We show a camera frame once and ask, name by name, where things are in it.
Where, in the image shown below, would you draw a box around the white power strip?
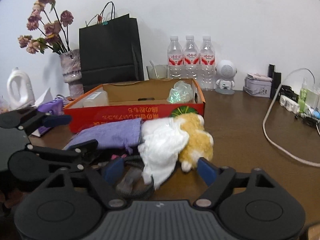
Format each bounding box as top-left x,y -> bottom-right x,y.
279,95 -> 300,114

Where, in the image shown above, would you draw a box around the small clear plastic sachet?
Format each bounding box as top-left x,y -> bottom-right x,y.
116,167 -> 142,194

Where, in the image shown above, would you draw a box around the black braided cable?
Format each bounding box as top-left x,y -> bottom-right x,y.
109,154 -> 155,201

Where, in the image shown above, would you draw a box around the water bottle middle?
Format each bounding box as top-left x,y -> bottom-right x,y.
183,35 -> 200,80

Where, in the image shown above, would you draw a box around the water bottle right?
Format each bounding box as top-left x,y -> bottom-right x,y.
200,36 -> 215,90

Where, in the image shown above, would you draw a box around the yellow plush toy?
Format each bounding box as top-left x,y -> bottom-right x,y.
174,113 -> 214,173

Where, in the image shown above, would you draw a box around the water bottle left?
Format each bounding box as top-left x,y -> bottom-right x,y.
167,36 -> 184,79

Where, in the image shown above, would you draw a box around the grey tin box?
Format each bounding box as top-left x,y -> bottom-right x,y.
243,74 -> 272,98

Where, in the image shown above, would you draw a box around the red cardboard box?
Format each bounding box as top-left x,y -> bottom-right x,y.
63,79 -> 206,133

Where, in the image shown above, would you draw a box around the white tissue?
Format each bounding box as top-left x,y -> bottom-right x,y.
138,118 -> 189,189

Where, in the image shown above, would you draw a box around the water bottle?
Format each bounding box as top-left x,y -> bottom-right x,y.
200,36 -> 215,90
167,36 -> 184,79
183,35 -> 200,80

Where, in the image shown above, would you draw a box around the purple knit pouch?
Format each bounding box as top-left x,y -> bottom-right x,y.
64,118 -> 142,154

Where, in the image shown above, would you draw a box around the dried rose bouquet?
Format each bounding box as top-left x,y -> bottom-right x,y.
17,0 -> 74,55

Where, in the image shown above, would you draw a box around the translucent plastic container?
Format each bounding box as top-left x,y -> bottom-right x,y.
83,90 -> 109,107

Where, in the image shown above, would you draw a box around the white detergent jug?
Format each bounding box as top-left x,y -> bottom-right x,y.
7,67 -> 35,109

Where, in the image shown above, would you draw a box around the green spray bottle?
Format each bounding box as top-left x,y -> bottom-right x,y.
298,77 -> 308,113

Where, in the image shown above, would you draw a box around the iridescent plastic bag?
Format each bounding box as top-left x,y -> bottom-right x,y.
167,81 -> 194,103

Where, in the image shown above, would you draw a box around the white charging cable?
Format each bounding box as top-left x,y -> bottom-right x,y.
262,68 -> 320,168

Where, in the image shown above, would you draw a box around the white astronaut figurine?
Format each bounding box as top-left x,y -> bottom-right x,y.
215,60 -> 237,95

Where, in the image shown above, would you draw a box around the glass cup with spoon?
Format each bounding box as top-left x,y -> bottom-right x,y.
146,60 -> 168,80

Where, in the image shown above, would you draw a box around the black small bottles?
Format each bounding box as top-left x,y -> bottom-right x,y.
268,64 -> 281,99

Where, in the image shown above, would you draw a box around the purple fuzzy vase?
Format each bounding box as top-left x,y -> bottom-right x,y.
60,49 -> 84,100

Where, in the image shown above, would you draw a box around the black paper bag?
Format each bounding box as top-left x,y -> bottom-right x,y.
79,1 -> 144,92

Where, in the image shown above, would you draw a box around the purple tissue pack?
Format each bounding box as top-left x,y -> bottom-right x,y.
31,88 -> 63,137

